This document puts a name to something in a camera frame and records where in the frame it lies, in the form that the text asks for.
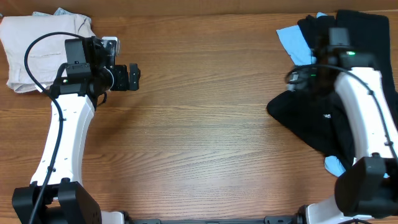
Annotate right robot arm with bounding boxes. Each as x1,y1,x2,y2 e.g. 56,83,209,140
285,27,397,223

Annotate black t-shirt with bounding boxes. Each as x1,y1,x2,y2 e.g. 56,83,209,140
266,9,398,170

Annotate folded beige shorts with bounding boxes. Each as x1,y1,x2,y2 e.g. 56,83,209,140
1,14,94,93

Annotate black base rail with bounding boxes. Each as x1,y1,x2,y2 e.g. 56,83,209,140
125,215,305,224

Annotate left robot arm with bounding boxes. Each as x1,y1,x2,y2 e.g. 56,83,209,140
12,34,141,223

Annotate light blue t-shirt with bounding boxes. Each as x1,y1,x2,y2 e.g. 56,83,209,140
275,11,389,179

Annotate folded grey denim garment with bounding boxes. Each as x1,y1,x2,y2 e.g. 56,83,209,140
32,7,92,23

